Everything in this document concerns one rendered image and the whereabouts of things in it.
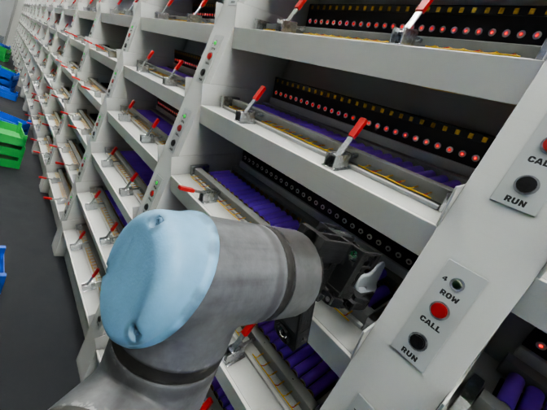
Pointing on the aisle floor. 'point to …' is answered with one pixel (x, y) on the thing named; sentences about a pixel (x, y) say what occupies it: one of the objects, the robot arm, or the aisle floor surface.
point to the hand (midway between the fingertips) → (361, 281)
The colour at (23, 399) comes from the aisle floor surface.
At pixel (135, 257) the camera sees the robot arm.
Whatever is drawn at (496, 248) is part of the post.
